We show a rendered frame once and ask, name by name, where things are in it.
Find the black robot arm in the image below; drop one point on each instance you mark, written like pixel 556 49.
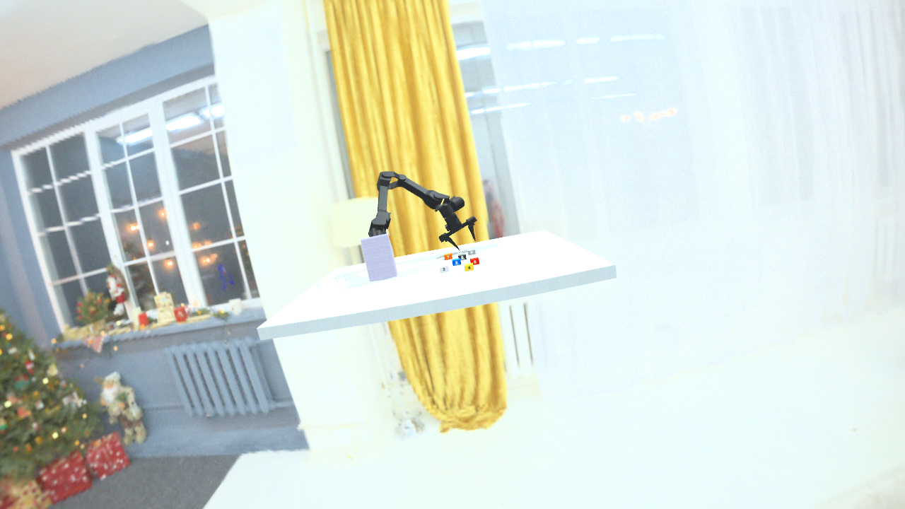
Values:
pixel 431 198

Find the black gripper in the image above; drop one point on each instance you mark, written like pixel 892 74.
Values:
pixel 453 222

